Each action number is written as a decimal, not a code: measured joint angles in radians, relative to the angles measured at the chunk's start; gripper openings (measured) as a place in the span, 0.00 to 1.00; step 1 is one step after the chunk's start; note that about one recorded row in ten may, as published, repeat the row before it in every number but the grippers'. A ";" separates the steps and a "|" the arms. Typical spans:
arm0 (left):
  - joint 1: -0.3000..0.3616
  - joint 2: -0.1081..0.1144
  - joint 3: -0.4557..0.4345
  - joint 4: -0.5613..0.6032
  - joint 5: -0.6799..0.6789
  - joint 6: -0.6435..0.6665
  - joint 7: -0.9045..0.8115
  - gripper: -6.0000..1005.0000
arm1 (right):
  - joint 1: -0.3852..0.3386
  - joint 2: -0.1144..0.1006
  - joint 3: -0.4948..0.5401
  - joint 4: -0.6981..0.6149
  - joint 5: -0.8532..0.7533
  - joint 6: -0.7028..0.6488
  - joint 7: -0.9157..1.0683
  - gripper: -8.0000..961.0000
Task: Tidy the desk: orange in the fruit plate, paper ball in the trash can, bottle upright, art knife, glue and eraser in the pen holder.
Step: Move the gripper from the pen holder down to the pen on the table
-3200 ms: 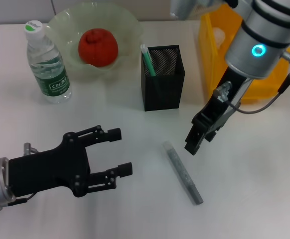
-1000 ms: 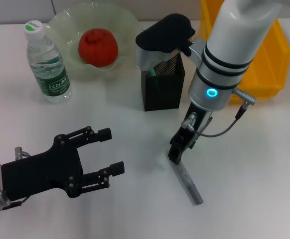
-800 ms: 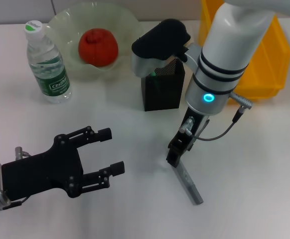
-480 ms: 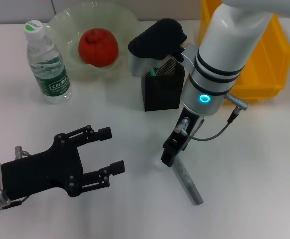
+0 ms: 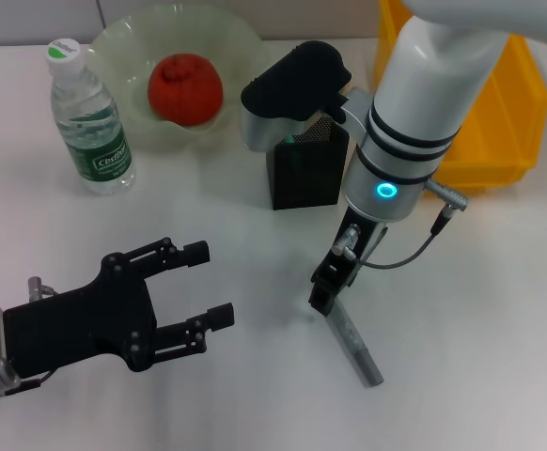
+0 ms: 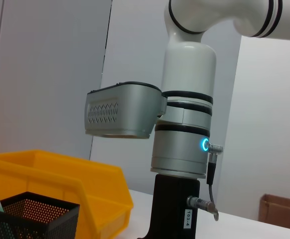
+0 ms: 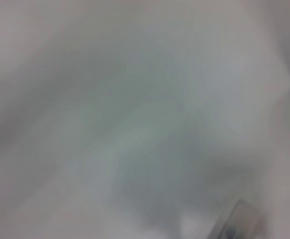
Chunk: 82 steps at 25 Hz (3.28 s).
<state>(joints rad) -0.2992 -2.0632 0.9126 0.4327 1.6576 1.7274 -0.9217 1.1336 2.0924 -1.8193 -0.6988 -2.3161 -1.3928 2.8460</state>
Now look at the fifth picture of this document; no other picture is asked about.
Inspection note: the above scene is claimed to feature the clear green-label water bottle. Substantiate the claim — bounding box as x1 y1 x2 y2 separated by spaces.
45 37 137 196

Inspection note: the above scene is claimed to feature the right gripper cable with plugs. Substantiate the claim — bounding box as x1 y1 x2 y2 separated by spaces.
332 180 471 270

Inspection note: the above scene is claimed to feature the yellow plastic storage bin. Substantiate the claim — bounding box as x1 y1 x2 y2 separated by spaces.
374 0 547 198

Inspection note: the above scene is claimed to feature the black mesh pen holder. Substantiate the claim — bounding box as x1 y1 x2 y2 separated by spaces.
266 117 350 211

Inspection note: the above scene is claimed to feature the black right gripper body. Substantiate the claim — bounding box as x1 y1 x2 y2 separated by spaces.
310 206 391 292

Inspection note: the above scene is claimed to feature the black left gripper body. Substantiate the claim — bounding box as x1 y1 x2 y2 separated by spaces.
1 253 158 379

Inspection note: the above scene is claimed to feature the gray marker pen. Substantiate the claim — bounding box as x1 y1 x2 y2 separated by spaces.
324 300 384 389

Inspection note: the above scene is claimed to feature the pale green glass fruit plate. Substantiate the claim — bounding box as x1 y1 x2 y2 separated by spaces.
85 4 271 154

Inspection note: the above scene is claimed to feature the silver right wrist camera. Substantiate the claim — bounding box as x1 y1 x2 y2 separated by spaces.
240 40 353 152

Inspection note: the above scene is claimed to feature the gripper cable with plugs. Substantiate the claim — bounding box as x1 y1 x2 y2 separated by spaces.
332 180 471 270
5 275 61 396

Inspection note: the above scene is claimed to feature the red tomato-like fruit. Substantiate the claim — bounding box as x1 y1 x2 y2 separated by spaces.
147 53 225 127

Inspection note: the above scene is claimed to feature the left gripper cable with plugs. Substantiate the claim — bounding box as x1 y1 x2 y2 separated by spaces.
5 275 61 396

